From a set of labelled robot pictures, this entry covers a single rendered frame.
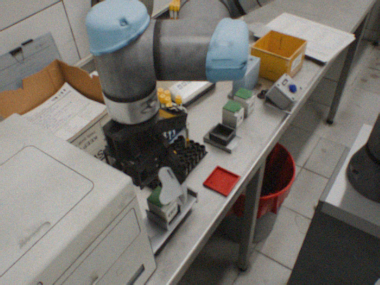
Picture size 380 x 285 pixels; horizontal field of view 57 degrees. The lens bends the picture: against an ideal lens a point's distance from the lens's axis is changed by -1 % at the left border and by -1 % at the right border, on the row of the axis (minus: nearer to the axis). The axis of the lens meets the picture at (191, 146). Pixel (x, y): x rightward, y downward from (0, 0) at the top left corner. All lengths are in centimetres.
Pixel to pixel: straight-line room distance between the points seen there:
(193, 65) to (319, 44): 99
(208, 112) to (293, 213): 100
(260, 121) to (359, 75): 195
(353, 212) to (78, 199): 56
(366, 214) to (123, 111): 56
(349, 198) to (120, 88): 57
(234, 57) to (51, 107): 73
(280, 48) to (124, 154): 83
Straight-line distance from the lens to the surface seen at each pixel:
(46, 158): 57
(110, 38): 42
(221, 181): 86
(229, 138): 91
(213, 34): 42
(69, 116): 101
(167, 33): 42
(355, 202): 84
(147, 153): 54
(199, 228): 79
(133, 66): 43
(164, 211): 70
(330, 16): 160
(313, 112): 247
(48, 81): 110
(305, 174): 207
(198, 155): 88
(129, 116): 48
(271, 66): 114
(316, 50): 133
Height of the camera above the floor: 155
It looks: 46 degrees down
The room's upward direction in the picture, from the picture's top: 4 degrees counter-clockwise
